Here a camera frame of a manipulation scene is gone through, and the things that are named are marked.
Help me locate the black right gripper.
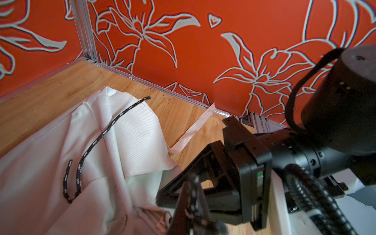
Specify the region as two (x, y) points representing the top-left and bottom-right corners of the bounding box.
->
(156, 117), (291, 231)

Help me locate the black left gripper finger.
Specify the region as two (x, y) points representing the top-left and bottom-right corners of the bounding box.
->
(166, 174), (228, 235)

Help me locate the white student backpack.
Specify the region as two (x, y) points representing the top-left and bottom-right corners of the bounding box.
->
(0, 86), (216, 235)

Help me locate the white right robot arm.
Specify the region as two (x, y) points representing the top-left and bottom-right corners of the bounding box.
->
(156, 45), (376, 235)

